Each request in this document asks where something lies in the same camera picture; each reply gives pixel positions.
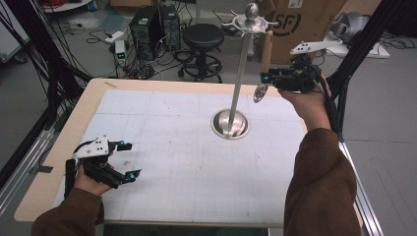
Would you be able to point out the small device with green display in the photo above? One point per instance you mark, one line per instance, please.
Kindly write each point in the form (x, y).
(120, 52)

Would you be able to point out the brown cardboard box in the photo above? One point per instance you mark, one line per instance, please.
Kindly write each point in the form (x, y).
(288, 19)

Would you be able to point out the white flat board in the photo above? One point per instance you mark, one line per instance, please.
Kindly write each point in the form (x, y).
(367, 51)

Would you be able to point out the large black computer tower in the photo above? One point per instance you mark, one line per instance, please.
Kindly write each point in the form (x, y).
(146, 32)

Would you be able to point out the person's right hand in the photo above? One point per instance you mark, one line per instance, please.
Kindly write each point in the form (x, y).
(308, 105)

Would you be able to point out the silver grey bag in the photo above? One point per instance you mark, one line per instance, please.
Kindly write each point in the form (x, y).
(350, 26)

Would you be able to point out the grey tape piece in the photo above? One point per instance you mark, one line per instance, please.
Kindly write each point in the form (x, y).
(44, 169)

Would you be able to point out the white power strip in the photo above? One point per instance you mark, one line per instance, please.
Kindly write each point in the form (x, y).
(114, 37)

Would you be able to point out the slim black computer tower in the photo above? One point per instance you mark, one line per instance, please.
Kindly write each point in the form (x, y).
(170, 28)

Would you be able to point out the aluminium rail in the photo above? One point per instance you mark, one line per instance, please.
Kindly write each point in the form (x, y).
(23, 167)
(369, 209)

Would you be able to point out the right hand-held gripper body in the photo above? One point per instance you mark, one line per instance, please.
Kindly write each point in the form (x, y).
(298, 78)

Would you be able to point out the person's left hand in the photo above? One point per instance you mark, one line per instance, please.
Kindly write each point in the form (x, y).
(88, 185)

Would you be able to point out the white grid mat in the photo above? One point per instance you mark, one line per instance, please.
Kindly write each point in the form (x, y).
(183, 170)

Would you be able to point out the black metal stand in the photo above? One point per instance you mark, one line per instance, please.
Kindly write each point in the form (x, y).
(360, 42)

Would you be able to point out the metal utensil rack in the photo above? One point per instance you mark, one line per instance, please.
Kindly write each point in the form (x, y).
(239, 82)

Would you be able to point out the black round stool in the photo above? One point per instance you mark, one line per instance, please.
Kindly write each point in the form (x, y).
(203, 42)

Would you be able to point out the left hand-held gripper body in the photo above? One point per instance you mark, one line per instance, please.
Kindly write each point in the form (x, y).
(93, 149)

